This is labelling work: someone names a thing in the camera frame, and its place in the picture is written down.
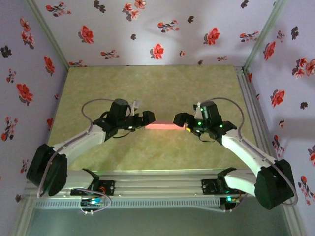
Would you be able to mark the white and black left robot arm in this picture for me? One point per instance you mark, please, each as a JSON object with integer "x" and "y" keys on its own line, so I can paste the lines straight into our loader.
{"x": 73, "y": 145}

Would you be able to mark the aluminium frame leg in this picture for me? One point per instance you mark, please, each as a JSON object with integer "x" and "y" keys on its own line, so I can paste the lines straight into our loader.
{"x": 22, "y": 216}
{"x": 292, "y": 218}

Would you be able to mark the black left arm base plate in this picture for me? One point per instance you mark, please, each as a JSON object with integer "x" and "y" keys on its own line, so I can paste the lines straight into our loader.
{"x": 109, "y": 188}

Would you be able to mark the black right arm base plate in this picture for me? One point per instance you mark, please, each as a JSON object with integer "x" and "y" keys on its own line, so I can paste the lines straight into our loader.
{"x": 208, "y": 186}

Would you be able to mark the pink and white paper box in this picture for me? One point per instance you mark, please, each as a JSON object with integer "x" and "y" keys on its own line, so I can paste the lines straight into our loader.
{"x": 165, "y": 126}

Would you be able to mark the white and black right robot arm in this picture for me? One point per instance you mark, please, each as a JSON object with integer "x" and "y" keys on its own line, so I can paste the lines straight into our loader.
{"x": 246, "y": 150}

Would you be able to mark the long aluminium base rail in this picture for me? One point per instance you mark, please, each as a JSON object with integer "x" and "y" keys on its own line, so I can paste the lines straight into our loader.
{"x": 157, "y": 184}

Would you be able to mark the aluminium side rail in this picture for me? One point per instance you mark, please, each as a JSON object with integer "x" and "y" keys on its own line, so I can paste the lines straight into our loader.
{"x": 246, "y": 86}

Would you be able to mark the aluminium corner post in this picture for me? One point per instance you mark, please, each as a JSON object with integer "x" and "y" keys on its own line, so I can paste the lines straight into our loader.
{"x": 46, "y": 29}
{"x": 266, "y": 29}

